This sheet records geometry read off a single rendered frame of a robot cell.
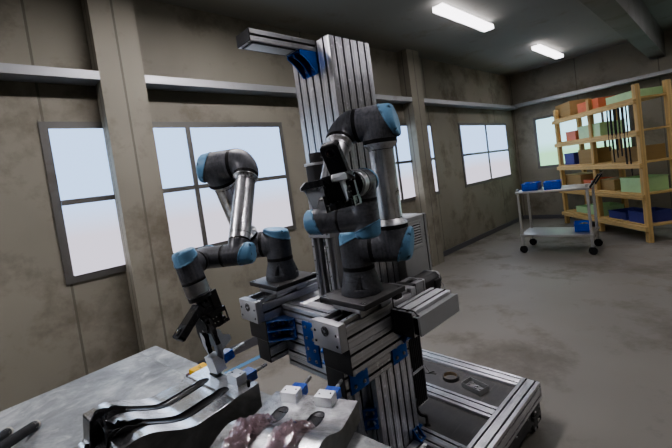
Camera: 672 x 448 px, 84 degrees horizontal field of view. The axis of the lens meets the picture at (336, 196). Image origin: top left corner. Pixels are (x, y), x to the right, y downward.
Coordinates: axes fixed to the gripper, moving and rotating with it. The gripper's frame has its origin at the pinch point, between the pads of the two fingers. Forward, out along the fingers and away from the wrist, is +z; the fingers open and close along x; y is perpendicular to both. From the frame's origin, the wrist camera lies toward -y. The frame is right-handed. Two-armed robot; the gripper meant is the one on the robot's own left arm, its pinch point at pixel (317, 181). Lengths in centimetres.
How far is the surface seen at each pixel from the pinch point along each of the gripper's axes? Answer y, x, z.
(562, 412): 153, -39, -154
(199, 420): 51, 51, -2
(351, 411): 59, 15, -16
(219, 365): 46, 58, -22
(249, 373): 49, 48, -21
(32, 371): 63, 262, -75
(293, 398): 55, 31, -17
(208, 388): 49, 58, -15
